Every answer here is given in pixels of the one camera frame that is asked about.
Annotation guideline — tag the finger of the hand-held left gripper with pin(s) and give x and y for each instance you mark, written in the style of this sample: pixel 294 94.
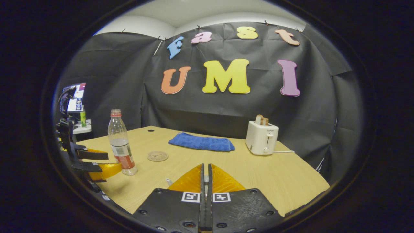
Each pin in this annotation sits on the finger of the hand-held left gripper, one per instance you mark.
pixel 93 156
pixel 87 167

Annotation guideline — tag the clear plastic water bottle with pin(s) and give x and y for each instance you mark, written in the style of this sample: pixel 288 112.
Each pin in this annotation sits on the clear plastic water bottle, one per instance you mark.
pixel 121 152

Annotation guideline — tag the blue folded towel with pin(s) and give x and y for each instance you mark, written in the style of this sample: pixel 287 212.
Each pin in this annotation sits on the blue folded towel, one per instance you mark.
pixel 200 142

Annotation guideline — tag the white teacup lid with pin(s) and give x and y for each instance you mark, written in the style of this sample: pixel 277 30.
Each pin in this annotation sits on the white teacup lid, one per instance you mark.
pixel 206 179

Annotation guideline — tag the white side table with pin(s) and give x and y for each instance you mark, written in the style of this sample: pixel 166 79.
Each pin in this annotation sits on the white side table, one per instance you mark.
pixel 82 129

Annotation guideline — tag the bread slice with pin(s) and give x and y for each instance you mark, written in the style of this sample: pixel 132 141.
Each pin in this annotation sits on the bread slice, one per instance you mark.
pixel 260 119

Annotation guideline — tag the white ceramic teacup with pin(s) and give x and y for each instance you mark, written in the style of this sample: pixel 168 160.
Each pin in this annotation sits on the white ceramic teacup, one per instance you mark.
pixel 168 182

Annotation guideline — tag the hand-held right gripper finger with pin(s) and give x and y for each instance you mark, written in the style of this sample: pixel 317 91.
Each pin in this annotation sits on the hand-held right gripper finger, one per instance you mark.
pixel 202 181
pixel 210 181

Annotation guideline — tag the white toaster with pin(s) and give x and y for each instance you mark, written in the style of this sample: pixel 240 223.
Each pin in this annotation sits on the white toaster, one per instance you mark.
pixel 260 139

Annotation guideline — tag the computer monitor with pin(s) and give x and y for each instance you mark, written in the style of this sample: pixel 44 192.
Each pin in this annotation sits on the computer monitor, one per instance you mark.
pixel 77 97

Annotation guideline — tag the green bottle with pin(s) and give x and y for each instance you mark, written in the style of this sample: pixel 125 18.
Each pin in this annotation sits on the green bottle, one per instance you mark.
pixel 83 118

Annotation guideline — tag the round wooden coaster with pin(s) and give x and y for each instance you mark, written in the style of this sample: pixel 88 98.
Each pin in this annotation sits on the round wooden coaster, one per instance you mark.
pixel 157 156

